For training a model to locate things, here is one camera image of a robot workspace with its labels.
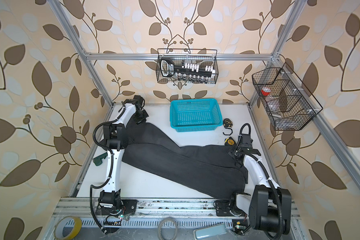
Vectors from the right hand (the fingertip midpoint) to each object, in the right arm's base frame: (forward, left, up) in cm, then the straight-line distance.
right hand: (235, 155), depth 87 cm
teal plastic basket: (+38, +21, -6) cm, 43 cm away
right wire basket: (+12, -23, +30) cm, 39 cm away
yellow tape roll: (-31, +87, -2) cm, 93 cm away
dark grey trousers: (-6, +15, -4) cm, 17 cm away
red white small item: (+24, -16, +29) cm, 40 cm away
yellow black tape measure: (+11, 0, -2) cm, 11 cm away
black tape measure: (+26, -2, -2) cm, 26 cm away
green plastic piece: (+2, +83, -5) cm, 84 cm away
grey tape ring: (-34, +42, -6) cm, 55 cm away
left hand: (+32, +57, -2) cm, 65 cm away
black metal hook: (+18, 0, -5) cm, 19 cm away
